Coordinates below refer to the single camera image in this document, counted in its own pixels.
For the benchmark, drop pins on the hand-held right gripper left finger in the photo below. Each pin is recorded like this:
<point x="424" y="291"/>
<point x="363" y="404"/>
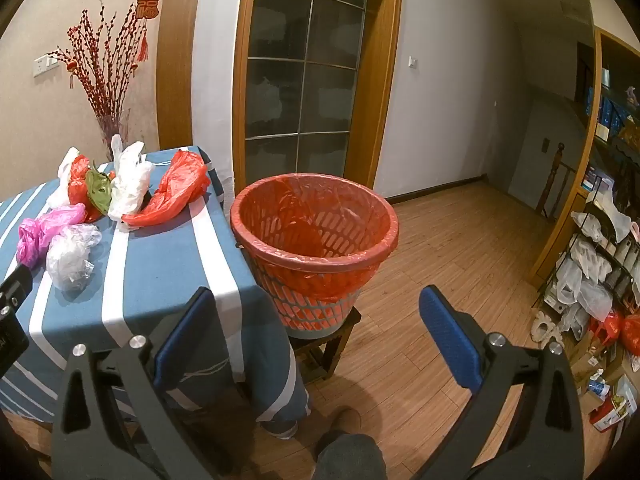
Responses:
<point x="185" y="340"/>

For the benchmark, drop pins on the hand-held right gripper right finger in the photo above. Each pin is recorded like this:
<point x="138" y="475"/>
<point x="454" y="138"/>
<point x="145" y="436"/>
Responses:
<point x="450" y="340"/>

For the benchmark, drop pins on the clear plastic bag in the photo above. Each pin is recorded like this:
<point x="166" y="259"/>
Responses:
<point x="67" y="260"/>

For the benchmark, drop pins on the pink plastic bag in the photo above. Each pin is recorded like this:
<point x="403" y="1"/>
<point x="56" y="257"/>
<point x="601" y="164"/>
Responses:
<point x="35" y="235"/>

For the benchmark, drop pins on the red plastic waste basket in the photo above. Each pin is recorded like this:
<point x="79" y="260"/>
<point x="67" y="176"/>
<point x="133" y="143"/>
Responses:
<point x="320" y="317"/>

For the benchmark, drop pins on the large red plastic bag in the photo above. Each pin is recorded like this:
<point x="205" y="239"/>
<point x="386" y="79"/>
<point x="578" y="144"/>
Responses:
<point x="170" y="190"/>

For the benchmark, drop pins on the small red plastic bag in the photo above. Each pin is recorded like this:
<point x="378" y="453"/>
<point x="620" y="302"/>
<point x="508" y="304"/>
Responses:
<point x="77" y="190"/>

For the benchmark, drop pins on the white plastic bag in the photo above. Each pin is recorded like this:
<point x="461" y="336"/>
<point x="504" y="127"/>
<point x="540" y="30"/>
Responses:
<point x="127" y="185"/>
<point x="62" y="180"/>

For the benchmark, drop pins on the green plastic bag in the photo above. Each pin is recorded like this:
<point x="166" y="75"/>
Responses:
<point x="100" y="192"/>

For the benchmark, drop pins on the blue striped tablecloth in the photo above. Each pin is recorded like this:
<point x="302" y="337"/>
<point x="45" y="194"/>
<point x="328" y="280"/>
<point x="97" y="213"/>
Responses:
<point x="165" y="260"/>

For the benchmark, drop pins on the wooden stool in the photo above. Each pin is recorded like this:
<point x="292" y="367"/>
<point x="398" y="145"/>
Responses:
<point x="332" y="355"/>

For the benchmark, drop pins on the person's brown shoe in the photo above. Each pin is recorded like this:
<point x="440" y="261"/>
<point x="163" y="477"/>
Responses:
<point x="345" y="417"/>

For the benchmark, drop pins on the cardboard box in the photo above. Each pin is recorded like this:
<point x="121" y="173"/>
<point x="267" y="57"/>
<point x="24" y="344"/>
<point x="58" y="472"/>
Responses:
<point x="585" y="355"/>

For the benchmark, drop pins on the white spray bottle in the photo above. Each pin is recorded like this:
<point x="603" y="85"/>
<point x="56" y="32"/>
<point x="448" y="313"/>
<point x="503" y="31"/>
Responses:
<point x="597" y="385"/>

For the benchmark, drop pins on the person's leg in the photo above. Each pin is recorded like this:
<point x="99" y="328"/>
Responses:
<point x="350" y="457"/>

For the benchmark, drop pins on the red and white carton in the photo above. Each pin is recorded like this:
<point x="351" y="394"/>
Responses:
<point x="610" y="415"/>

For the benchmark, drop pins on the red shopping bag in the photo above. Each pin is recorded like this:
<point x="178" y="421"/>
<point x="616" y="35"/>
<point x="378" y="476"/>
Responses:
<point x="627" y="332"/>

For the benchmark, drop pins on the red bin liner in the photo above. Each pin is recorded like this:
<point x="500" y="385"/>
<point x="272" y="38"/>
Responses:
<point x="310" y="195"/>

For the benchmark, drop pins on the glass vase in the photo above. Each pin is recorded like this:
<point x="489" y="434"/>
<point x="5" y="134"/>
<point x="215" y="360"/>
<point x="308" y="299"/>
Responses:
<point x="112" y="132"/>

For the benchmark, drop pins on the vase with red branches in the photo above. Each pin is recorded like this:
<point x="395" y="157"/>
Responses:
<point x="107" y="75"/>

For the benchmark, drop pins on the wooden shelf cabinet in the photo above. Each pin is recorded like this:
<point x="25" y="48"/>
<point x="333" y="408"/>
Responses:
<point x="597" y="110"/>

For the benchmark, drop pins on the red hanging ornament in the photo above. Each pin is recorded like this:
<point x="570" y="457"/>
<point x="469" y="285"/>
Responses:
<point x="147" y="8"/>

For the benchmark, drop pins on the white wall socket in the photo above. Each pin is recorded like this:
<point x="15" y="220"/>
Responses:
<point x="46" y="65"/>

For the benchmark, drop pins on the glass door with wooden frame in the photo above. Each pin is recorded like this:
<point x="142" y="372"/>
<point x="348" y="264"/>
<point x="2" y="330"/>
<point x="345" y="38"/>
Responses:
<point x="280" y="85"/>

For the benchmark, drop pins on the wooden wall trim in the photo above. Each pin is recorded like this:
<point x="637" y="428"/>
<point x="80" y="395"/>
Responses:
<point x="175" y="60"/>

